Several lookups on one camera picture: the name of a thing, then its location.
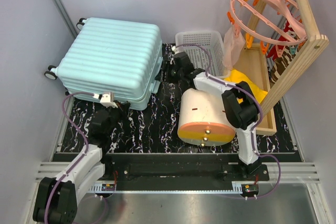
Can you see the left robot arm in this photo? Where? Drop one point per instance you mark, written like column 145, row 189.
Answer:
column 58, row 197

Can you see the white perforated plastic basket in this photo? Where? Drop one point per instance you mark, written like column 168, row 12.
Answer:
column 205, row 49

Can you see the yellow cloth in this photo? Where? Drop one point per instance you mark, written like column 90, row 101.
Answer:
column 236, row 76

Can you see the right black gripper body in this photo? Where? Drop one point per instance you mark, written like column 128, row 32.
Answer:
column 172, row 75

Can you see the wooden hanger rack frame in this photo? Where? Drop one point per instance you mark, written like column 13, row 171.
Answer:
column 309, row 52

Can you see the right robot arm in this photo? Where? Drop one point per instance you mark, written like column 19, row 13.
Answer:
column 242, row 112

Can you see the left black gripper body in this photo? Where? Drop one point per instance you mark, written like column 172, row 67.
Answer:
column 115, row 114

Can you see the wooden tray base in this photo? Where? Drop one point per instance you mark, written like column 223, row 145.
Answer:
column 254, row 65

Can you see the brown striped cloth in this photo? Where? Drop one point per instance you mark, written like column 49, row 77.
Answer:
column 280, row 64

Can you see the black marble pattern mat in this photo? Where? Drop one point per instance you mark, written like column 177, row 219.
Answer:
column 154, row 130

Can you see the translucent pink plastic bag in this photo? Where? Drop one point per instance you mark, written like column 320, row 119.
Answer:
column 233, row 45

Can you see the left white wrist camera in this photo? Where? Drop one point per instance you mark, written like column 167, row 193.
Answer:
column 106, row 99

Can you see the white round drum box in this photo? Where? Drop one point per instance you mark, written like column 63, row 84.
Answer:
column 203, row 120

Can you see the pink round clip hanger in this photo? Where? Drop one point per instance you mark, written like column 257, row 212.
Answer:
column 282, row 17

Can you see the light blue hard-shell suitcase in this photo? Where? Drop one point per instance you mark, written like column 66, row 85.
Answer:
column 118, row 57

